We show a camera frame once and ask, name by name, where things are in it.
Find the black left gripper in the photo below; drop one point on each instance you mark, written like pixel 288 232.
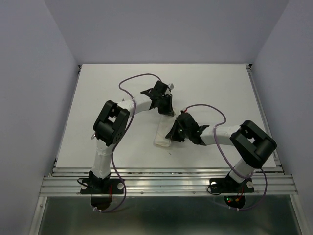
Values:
pixel 168 110

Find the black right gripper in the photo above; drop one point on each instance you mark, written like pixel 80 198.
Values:
pixel 172 134

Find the white cloth napkin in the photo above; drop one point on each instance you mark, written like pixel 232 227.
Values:
pixel 164 127

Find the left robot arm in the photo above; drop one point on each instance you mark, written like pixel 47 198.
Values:
pixel 110 127

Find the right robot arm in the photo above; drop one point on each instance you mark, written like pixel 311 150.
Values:
pixel 251 142

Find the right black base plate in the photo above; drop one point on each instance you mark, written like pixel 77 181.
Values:
pixel 228 185

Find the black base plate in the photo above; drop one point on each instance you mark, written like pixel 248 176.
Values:
pixel 105 187
pixel 228 185

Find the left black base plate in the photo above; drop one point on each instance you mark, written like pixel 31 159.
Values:
pixel 105 187

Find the aluminium right side rail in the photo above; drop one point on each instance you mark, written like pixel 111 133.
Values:
pixel 263 116

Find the aluminium rail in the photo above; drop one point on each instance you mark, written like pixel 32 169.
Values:
pixel 263 116
pixel 167 181

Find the aluminium front rail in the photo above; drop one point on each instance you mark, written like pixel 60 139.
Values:
pixel 167 181

